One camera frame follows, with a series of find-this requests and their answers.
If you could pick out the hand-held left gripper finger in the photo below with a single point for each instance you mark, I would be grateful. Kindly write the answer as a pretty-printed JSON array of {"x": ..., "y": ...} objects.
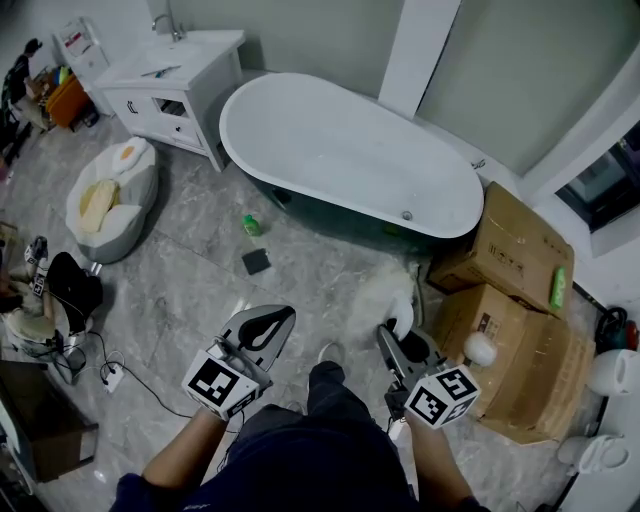
[
  {"x": 240, "y": 325},
  {"x": 280, "y": 340}
]

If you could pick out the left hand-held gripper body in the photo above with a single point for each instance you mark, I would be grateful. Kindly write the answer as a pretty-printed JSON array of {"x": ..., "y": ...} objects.
[{"x": 217, "y": 382}]

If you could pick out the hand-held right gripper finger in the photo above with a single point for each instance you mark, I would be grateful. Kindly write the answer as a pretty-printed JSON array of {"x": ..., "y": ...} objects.
[
  {"x": 417, "y": 347},
  {"x": 395, "y": 357}
]

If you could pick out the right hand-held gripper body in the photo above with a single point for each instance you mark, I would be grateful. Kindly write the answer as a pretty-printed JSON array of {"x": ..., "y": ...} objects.
[{"x": 440, "y": 397}]

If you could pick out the white and green bathtub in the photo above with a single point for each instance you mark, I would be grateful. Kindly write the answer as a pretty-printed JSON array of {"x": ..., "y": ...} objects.
[{"x": 340, "y": 150}]

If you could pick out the person's left forearm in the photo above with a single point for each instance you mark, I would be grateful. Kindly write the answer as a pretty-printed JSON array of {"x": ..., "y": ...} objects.
[{"x": 185, "y": 445}]

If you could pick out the person's right forearm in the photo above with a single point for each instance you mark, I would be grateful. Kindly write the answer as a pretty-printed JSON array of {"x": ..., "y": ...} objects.
[{"x": 440, "y": 460}]

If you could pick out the person's right grey shoe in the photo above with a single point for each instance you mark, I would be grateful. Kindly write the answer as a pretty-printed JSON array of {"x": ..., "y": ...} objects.
[{"x": 331, "y": 352}]

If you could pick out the dark folded cloth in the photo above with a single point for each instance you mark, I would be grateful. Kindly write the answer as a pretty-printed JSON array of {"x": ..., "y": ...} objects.
[{"x": 256, "y": 261}]

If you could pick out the person's dark trousers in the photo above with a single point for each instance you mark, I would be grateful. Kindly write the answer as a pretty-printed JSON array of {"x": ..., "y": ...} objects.
[{"x": 340, "y": 395}]

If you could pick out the green plastic bottle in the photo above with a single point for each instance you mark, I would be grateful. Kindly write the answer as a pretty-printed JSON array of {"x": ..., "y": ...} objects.
[{"x": 251, "y": 226}]

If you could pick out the taped brown cardboard box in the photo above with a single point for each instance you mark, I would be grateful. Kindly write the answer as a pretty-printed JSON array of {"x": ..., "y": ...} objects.
[{"x": 540, "y": 380}]

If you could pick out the white power strip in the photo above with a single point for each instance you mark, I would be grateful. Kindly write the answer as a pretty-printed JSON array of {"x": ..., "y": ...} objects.
[{"x": 114, "y": 380}]

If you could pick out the person's navy shirt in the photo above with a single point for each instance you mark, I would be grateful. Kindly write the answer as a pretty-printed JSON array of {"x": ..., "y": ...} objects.
[{"x": 310, "y": 470}]

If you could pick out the grey beanbag seat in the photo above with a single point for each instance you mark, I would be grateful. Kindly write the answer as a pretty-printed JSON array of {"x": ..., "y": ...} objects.
[{"x": 125, "y": 235}]

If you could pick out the plain brown cardboard box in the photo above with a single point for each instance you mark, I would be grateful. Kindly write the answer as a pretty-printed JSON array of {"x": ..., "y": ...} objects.
[{"x": 515, "y": 235}]

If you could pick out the dark wooden cabinet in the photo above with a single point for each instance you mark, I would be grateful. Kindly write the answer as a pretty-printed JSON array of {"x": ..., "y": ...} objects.
[{"x": 45, "y": 425}]

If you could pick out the black and teal tool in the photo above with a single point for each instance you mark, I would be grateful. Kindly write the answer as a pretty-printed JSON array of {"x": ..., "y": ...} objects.
[{"x": 617, "y": 335}]

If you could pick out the pale yellow cushion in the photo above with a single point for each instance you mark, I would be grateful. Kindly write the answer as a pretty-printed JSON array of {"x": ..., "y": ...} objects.
[{"x": 97, "y": 202}]

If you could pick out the red object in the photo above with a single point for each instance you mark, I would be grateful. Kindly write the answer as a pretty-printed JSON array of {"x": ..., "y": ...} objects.
[{"x": 634, "y": 332}]

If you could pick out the fried egg shaped cushion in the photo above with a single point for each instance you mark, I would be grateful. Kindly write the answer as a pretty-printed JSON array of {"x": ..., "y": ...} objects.
[{"x": 127, "y": 154}]

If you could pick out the white vanity cabinet with sink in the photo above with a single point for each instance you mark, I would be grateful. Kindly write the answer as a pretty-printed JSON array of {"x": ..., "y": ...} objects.
[{"x": 130, "y": 107}]

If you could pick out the dark glass window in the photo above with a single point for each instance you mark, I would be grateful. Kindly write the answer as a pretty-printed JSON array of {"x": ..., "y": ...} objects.
[{"x": 610, "y": 185}]

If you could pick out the chrome sink faucet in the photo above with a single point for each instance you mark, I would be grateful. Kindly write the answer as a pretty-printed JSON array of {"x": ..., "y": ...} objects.
[{"x": 175, "y": 32}]

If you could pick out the white water dispenser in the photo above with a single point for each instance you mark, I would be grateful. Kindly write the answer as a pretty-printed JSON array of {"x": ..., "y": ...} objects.
[{"x": 85, "y": 55}]

